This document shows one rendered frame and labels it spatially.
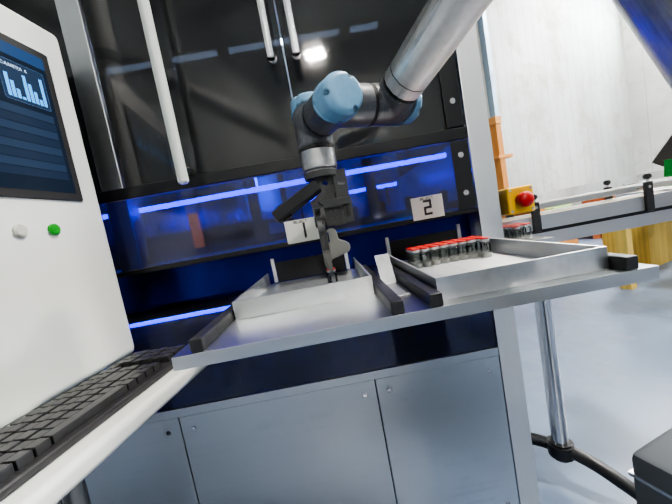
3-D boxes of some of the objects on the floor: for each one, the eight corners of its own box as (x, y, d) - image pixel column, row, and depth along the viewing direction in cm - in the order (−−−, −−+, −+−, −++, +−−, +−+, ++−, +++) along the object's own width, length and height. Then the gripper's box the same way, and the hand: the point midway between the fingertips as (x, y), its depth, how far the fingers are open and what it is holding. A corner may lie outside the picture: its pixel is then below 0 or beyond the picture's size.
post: (512, 519, 98) (405, -217, 79) (530, 516, 98) (428, -221, 79) (525, 540, 91) (412, -257, 73) (545, 536, 91) (437, -261, 73)
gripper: (345, 163, 60) (364, 269, 62) (342, 172, 71) (358, 263, 73) (302, 171, 60) (322, 277, 62) (305, 179, 71) (322, 270, 72)
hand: (327, 266), depth 67 cm, fingers closed, pressing on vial
